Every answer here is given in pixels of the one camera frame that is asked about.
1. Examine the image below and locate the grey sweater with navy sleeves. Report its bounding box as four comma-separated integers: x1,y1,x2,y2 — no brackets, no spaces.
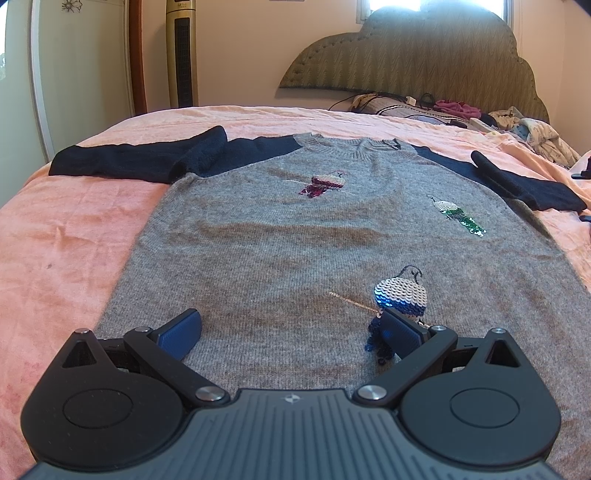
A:
51,127,590,479

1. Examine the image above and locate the pile of patterned clothes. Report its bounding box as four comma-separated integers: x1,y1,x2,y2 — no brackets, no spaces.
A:
478,106,580,169

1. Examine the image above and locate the magenta garment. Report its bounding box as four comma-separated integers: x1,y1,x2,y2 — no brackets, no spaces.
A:
434,100,482,119

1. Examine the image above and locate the pink bed sheet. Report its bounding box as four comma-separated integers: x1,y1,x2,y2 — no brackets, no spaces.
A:
1,106,590,479

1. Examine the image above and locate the olive upholstered headboard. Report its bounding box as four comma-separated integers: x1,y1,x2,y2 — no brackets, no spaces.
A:
280,4,549,121

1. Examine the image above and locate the window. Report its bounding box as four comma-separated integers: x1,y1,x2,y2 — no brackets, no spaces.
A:
356,0,514,25

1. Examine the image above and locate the white wardrobe door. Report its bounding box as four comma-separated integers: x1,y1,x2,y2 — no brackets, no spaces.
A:
0,0,136,209

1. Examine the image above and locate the gold tower fan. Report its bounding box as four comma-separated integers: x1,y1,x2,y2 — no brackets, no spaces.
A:
166,0,198,108

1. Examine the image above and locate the black cable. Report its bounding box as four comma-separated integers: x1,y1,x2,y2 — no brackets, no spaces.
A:
327,91,435,112

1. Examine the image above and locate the brown wooden door frame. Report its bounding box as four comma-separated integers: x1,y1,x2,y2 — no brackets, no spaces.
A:
128,0,147,115

